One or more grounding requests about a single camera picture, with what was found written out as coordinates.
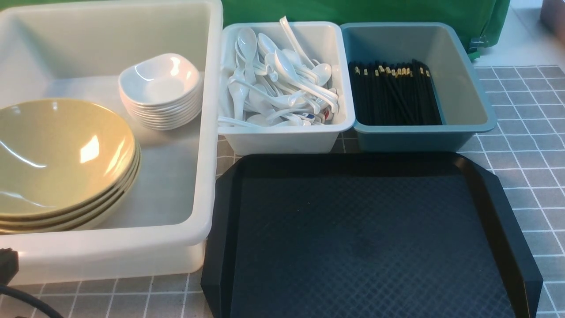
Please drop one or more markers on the white square sauce dish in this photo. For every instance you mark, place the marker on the white square sauce dish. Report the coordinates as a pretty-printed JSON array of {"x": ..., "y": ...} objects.
[{"x": 161, "y": 79}]

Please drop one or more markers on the yellow noodle bowl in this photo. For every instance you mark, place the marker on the yellow noodle bowl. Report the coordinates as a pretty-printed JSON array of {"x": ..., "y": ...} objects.
[{"x": 58, "y": 153}]

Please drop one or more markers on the white soup spoon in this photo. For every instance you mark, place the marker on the white soup spoon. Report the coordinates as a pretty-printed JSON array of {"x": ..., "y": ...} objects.
[{"x": 286, "y": 70}]

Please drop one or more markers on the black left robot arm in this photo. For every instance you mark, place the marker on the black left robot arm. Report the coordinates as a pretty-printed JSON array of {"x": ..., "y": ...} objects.
[{"x": 9, "y": 265}]

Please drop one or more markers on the white spoon bin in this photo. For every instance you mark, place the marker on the white spoon bin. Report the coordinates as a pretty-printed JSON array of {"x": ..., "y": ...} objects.
[{"x": 322, "y": 41}]

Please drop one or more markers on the pile of white spoons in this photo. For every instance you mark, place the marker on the pile of white spoons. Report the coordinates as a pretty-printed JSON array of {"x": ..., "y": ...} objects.
[{"x": 261, "y": 97}]

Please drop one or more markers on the pile of black chopsticks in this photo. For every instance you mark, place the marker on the pile of black chopsticks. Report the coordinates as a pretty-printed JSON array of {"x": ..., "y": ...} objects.
[{"x": 394, "y": 94}]

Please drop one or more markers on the stack of white sauce dishes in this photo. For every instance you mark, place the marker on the stack of white sauce dishes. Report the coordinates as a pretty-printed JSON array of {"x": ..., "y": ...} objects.
[{"x": 167, "y": 117}]

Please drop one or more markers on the black serving tray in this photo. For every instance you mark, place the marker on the black serving tray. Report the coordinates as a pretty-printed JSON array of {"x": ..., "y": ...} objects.
[{"x": 390, "y": 235}]

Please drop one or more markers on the lower stacked yellow bowls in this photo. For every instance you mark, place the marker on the lower stacked yellow bowls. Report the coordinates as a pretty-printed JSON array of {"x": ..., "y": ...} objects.
[{"x": 95, "y": 217}]

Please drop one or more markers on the large white plastic tub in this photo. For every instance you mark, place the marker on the large white plastic tub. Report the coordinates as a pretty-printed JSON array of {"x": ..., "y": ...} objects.
[{"x": 78, "y": 50}]

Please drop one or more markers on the green fabric bag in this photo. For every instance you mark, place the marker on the green fabric bag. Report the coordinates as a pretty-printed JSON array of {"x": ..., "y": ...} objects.
[{"x": 478, "y": 23}]

